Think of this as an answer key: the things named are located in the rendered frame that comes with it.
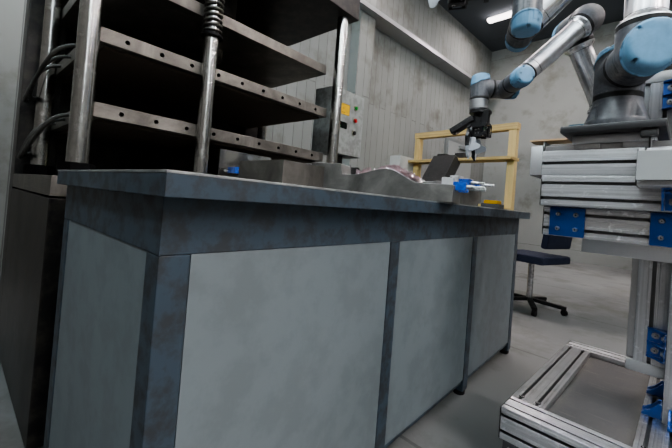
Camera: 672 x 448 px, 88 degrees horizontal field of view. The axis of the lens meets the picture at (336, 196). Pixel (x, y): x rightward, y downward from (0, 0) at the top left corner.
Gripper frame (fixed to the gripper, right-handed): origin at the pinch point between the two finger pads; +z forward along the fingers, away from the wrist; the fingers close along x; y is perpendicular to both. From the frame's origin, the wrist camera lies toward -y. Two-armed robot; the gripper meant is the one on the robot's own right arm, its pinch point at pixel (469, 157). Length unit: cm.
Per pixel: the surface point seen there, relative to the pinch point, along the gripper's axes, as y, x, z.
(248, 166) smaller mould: -26, -93, 16
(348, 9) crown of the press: -69, -9, -82
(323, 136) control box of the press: -91, 2, -15
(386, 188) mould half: -7, -52, 18
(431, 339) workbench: 4, -32, 69
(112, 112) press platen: -79, -113, -1
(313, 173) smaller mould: -11, -82, 16
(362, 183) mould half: -15, -54, 17
